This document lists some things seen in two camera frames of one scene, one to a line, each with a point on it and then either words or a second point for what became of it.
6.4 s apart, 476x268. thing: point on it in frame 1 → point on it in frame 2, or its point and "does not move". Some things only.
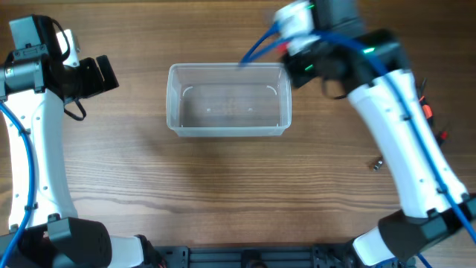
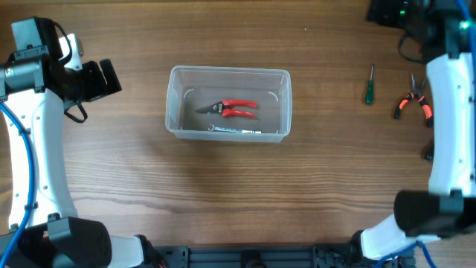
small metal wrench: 376,166 → 213,128
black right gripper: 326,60 → 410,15
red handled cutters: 282,47 → 220,108
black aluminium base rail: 258,256 does not move
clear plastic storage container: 220,100 does not move
